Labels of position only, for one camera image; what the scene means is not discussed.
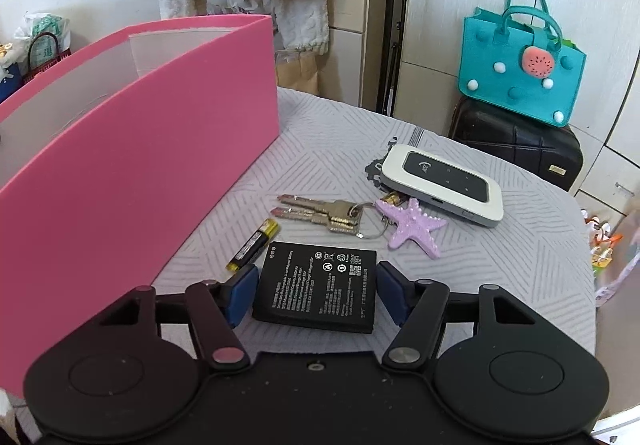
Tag black battery pack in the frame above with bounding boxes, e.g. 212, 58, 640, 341
251, 240, 378, 335

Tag brown paper bag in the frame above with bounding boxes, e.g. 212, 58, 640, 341
275, 50, 321, 96

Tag grey patterned tablecloth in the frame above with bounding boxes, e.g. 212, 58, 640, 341
150, 86, 598, 356

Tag white plastic bag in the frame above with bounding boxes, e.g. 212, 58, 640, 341
14, 12, 73, 56

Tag key bunch with ring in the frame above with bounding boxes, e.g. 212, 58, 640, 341
270, 193, 393, 242

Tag black and gold cylindrical battery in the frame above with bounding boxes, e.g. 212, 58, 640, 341
226, 219, 279, 273

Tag pink storage box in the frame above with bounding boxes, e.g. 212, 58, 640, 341
0, 14, 280, 398

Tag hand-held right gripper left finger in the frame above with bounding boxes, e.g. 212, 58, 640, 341
100, 264, 259, 372

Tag black hard suitcase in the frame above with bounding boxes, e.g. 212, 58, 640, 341
452, 96, 585, 192

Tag purple starfish ornament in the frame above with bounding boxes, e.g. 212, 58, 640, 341
375, 197, 448, 260

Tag white fleece trousers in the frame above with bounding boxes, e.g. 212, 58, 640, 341
157, 0, 331, 53

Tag red woven bag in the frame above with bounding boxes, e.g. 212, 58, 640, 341
25, 31, 76, 80

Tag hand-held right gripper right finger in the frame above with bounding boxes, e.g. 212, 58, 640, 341
376, 261, 538, 370

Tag white pocket wifi router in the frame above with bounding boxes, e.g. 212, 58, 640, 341
381, 145, 505, 228

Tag teal felt handbag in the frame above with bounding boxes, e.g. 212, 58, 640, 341
457, 0, 587, 128

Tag colourful toy pack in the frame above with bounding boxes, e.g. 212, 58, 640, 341
582, 210, 623, 276

